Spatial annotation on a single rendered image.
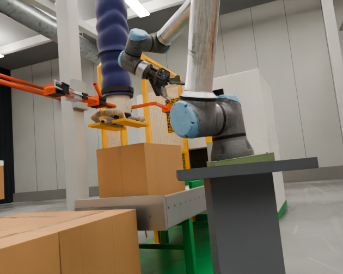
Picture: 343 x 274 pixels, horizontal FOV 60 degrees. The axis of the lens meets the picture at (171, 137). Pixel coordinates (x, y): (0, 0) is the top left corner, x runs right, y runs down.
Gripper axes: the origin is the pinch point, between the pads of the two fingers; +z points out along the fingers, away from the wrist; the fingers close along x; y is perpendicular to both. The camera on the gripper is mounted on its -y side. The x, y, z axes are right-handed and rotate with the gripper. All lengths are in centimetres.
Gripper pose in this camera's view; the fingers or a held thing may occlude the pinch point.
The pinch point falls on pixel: (178, 93)
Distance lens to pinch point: 157.7
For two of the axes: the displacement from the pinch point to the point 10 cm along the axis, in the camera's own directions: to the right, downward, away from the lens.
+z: 8.4, 5.1, -1.9
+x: 5.3, -6.6, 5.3
